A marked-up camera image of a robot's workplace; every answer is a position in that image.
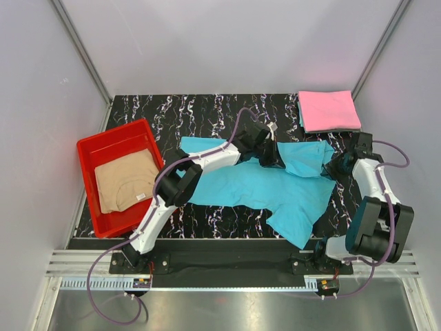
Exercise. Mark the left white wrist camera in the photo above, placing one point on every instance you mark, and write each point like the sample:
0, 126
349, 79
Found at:
272, 129

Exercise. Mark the teal folded t shirt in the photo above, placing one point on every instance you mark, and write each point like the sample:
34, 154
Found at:
301, 122

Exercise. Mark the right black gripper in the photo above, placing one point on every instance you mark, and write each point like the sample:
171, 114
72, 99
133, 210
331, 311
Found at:
329, 169

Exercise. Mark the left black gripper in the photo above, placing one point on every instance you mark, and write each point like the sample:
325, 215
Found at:
274, 161

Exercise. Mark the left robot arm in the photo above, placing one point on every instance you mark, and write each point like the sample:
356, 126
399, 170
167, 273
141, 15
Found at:
176, 183

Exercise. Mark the pink folded t shirt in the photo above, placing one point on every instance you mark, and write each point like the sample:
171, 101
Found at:
327, 110

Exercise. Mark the turquoise t shirt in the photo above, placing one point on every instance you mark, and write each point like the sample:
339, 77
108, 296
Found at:
297, 195

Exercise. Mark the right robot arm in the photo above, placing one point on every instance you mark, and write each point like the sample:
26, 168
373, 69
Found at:
380, 228

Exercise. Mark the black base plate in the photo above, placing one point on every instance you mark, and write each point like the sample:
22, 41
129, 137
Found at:
224, 264

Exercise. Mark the beige folded t shirt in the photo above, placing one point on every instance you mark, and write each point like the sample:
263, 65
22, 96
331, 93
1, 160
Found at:
125, 181

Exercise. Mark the aluminium rail frame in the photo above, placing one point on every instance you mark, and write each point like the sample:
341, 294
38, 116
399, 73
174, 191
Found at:
91, 275

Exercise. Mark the red plastic bin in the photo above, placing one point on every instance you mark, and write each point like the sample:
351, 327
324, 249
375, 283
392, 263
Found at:
102, 148

